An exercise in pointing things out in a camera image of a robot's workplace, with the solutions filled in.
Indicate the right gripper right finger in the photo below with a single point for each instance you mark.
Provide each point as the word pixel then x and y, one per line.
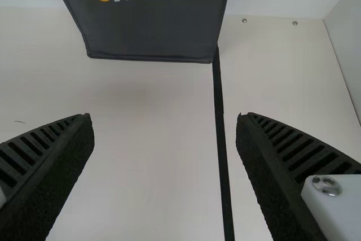
pixel 282 173

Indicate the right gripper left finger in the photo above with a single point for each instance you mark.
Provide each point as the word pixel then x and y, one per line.
pixel 42 173

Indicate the black strip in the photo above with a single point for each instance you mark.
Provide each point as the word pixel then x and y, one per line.
pixel 221 139

